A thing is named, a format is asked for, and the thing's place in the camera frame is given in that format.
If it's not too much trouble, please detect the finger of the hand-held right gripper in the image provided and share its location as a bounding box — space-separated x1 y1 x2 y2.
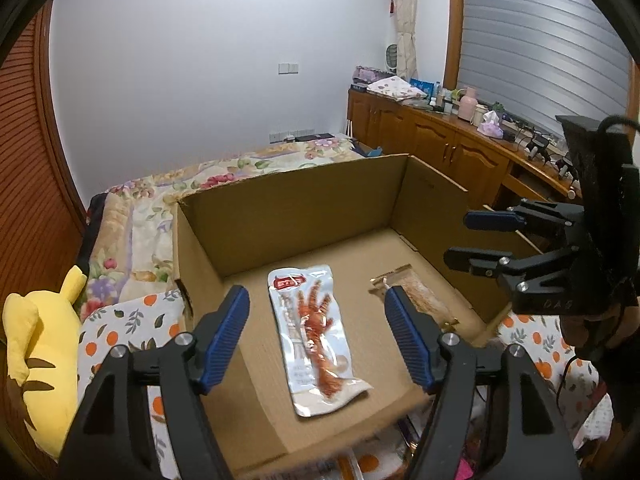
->
444 245 573 291
464 199 587 241

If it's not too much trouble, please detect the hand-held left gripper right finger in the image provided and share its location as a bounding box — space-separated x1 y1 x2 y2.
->
384 285 583 480

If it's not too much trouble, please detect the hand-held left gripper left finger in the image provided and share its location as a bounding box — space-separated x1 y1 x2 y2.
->
59 285 251 480

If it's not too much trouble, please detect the cardboard box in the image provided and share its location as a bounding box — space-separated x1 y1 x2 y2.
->
172 152 543 476

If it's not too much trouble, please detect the person's right hand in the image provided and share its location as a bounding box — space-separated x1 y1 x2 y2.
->
559 305 640 361

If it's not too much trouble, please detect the tan foil snack packet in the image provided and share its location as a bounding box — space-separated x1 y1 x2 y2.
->
369 264 460 333

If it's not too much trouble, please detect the white chicken foot snack packet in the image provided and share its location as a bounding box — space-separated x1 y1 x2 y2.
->
267 262 375 418

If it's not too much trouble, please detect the purple tissue pack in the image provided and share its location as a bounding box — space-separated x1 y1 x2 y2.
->
477 110 505 137

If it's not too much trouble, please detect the wooden cabinet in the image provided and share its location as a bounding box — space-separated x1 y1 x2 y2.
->
347 87 586 261

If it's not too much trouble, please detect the orange fruit print cloth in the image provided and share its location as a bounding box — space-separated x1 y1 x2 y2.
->
77 290 616 480

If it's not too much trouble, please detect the pink bottle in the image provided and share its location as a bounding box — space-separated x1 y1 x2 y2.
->
458 87 478 123

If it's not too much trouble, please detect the floral quilt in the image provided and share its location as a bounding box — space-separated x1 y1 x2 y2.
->
80 135 371 321

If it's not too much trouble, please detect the folded floral cloth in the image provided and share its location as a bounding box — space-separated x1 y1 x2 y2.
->
366 76 428 101

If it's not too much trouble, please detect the yellow plush toy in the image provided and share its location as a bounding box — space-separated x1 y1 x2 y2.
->
2 265 88 461

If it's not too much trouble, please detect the grey window blind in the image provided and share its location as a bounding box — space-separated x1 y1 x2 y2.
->
457 0 633 141

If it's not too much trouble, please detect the purple patterned bag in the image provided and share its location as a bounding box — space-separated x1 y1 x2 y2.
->
352 66 396 86

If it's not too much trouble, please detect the beige curtain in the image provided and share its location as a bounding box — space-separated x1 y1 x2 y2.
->
387 0 418 81

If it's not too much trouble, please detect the wooden slatted wardrobe door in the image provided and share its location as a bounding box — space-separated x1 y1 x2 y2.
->
0 0 88 301

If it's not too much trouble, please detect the wooden window frame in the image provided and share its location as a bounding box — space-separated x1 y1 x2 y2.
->
442 0 467 92

